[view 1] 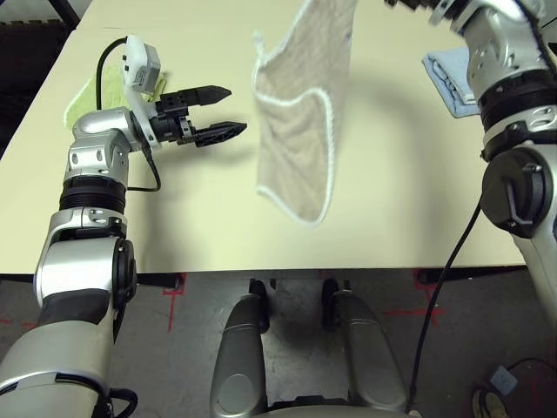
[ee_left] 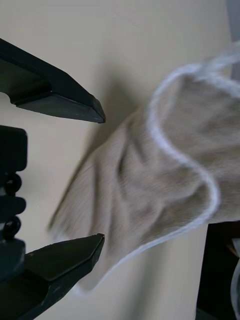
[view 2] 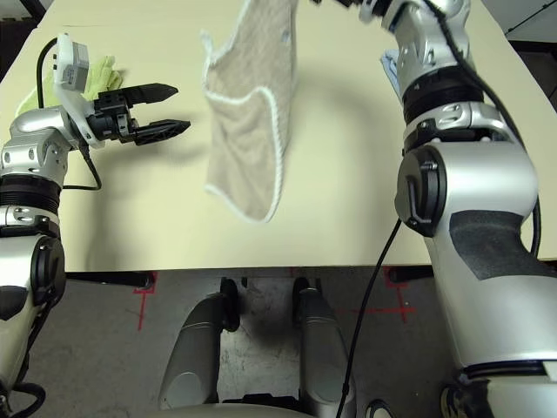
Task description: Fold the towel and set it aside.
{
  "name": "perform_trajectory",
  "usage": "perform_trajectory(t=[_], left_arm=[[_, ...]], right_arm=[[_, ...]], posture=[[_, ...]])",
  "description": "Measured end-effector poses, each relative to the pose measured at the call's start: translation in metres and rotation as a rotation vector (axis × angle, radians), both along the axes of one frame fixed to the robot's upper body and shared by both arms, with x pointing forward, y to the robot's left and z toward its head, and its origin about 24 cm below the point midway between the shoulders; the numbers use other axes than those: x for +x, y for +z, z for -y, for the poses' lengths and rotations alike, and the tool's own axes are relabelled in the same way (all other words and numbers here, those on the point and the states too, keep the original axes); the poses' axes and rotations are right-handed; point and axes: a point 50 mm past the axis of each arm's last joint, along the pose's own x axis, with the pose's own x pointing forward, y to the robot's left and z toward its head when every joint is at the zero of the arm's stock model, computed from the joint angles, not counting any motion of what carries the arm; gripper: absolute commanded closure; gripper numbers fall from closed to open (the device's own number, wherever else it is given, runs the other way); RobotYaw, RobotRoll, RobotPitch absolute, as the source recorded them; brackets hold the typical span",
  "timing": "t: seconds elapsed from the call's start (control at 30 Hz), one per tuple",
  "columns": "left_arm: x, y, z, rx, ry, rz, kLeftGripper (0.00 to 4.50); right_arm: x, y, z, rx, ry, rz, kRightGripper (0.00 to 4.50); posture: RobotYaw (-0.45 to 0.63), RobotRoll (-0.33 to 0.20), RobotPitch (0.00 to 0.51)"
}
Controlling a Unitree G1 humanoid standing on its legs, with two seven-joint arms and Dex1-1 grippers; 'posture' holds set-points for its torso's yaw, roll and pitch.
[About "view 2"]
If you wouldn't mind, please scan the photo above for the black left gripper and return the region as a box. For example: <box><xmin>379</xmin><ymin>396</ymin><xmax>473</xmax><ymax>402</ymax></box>
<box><xmin>84</xmin><ymin>82</ymin><xmax>191</xmax><ymax>147</ymax></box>

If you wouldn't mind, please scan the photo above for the beige towel with white trim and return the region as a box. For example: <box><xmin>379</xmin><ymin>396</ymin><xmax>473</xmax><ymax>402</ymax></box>
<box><xmin>199</xmin><ymin>0</ymin><xmax>301</xmax><ymax>225</ymax></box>

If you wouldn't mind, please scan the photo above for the folded green towel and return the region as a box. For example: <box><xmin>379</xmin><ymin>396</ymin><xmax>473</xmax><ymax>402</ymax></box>
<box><xmin>16</xmin><ymin>54</ymin><xmax>128</xmax><ymax>118</ymax></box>

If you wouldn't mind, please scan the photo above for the folded light blue towel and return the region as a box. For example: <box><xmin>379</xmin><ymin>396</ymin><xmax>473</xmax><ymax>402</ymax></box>
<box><xmin>380</xmin><ymin>47</ymin><xmax>405</xmax><ymax>96</ymax></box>

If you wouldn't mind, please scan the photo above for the grey robot waist housing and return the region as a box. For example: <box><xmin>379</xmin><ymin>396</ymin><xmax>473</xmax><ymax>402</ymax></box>
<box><xmin>143</xmin><ymin>402</ymin><xmax>315</xmax><ymax>418</ymax></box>

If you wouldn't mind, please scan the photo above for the white grey sneaker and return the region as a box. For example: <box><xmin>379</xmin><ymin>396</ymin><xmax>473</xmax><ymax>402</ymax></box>
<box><xmin>364</xmin><ymin>398</ymin><xmax>393</xmax><ymax>418</ymax></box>

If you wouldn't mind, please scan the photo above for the yellowish grey sneaker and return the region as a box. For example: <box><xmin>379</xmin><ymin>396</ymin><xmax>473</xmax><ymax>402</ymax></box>
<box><xmin>439</xmin><ymin>382</ymin><xmax>462</xmax><ymax>418</ymax></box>

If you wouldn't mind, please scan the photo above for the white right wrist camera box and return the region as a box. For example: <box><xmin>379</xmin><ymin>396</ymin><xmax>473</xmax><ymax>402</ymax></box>
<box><xmin>358</xmin><ymin>0</ymin><xmax>391</xmax><ymax>27</ymax></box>

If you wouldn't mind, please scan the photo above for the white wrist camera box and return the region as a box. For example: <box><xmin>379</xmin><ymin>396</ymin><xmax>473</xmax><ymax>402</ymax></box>
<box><xmin>358</xmin><ymin>0</ymin><xmax>391</xmax><ymax>27</ymax></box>
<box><xmin>52</xmin><ymin>33</ymin><xmax>108</xmax><ymax>152</ymax></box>

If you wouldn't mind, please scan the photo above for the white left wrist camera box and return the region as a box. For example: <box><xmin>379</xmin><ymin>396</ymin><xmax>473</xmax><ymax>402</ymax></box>
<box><xmin>52</xmin><ymin>33</ymin><xmax>108</xmax><ymax>152</ymax></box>

